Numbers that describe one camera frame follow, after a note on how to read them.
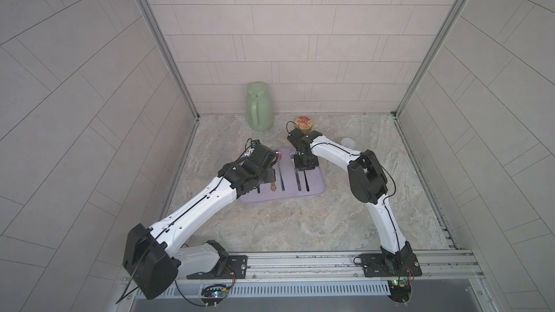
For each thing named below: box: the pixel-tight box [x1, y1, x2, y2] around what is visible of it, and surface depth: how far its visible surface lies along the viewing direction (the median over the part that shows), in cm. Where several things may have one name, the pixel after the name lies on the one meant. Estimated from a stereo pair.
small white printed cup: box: [341, 137, 356, 150], surface depth 101 cm
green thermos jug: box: [246, 80, 274, 133], surface depth 98 cm
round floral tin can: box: [294, 116, 313, 135], surface depth 111 cm
